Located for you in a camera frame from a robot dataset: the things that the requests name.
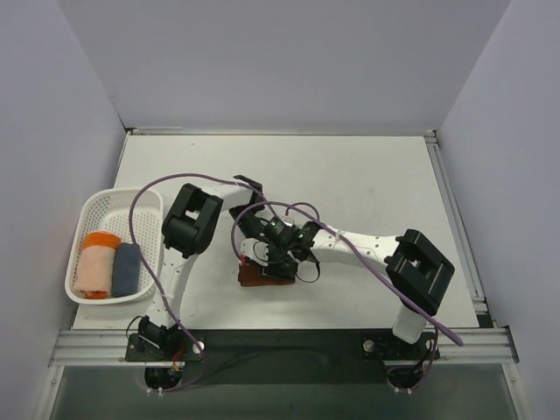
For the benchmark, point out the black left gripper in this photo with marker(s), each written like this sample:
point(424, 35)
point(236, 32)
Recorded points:
point(271, 248)

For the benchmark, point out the peach towel in basket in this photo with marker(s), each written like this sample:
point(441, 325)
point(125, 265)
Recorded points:
point(94, 272)

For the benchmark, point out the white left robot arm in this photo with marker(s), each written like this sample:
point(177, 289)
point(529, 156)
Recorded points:
point(187, 231)

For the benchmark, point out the orange towel in basket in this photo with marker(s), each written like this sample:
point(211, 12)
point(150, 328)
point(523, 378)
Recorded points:
point(103, 239)

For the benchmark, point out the blue towel in basket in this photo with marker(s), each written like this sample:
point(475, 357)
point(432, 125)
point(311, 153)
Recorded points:
point(126, 269)

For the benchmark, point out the brown towel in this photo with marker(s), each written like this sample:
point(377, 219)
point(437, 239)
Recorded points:
point(253, 275)

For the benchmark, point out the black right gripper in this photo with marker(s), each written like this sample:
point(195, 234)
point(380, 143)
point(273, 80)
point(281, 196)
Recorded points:
point(283, 266)

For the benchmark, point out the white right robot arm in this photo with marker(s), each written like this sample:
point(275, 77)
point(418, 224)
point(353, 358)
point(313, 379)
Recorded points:
point(409, 265)

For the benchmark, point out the aluminium front frame rail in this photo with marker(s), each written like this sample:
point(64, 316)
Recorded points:
point(102, 348)

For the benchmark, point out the aluminium frame rail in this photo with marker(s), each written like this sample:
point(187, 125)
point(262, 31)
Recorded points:
point(102, 348)
point(179, 131)

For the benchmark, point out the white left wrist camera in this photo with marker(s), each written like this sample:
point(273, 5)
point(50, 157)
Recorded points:
point(256, 251)

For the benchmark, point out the white plastic basket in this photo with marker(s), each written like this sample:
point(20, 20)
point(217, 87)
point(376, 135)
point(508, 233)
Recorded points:
point(107, 220)

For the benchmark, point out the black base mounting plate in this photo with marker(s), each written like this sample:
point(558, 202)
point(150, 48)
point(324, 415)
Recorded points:
point(285, 357)

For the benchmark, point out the aluminium back frame rail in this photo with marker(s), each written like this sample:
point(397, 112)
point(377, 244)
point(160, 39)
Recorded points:
point(179, 131)

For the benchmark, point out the aluminium right side rail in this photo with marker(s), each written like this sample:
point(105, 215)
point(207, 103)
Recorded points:
point(463, 246)

